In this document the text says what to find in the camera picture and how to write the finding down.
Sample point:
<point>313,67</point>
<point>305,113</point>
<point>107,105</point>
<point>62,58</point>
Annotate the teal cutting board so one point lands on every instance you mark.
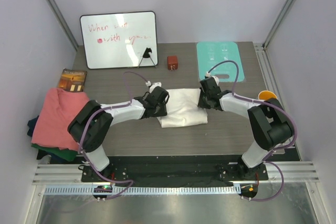
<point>212,53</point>

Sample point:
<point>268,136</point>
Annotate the right aluminium rail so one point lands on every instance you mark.
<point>265,75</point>

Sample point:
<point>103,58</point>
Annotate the aluminium rail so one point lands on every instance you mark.
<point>265,75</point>
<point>56,174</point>

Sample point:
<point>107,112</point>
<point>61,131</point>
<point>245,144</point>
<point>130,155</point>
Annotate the right aluminium frame post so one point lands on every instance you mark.
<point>280,18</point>

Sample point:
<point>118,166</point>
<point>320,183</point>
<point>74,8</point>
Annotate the white mug yellow inside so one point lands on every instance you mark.
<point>266,95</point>

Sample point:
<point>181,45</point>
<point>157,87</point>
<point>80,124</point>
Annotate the small white whiteboard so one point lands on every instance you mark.
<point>119,40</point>

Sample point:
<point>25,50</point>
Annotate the left aluminium frame post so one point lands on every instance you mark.
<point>60,18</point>

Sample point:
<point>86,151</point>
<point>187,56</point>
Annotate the perforated cable tray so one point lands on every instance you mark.
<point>147,191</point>

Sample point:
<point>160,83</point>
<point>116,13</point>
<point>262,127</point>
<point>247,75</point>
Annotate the red brown cube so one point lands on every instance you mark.
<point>172,63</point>

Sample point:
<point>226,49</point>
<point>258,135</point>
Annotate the green folded t shirt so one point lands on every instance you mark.
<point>64,154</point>

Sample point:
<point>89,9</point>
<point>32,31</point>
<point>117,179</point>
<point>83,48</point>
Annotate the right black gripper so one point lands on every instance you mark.
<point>201,104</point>

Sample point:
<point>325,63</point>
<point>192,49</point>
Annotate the white t shirt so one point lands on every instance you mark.
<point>182,109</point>

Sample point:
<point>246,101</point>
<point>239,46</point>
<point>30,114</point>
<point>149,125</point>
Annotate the aluminium frame post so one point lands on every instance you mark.
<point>60,18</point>
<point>280,18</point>

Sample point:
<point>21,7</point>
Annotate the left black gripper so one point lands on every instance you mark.
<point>162,112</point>

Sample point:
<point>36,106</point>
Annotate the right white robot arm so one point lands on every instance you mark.
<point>270,124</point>

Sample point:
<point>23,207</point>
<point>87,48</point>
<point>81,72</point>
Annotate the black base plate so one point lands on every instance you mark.
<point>181,171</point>

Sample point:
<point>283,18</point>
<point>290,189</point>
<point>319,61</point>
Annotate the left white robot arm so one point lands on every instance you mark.
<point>91,124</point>

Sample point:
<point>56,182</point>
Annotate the front aluminium rail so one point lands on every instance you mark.
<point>56,174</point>

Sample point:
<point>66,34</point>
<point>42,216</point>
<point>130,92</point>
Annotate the brown book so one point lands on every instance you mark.
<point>72,80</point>

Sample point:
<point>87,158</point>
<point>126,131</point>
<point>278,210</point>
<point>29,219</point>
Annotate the pink folded t shirt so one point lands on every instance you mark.
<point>59,109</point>

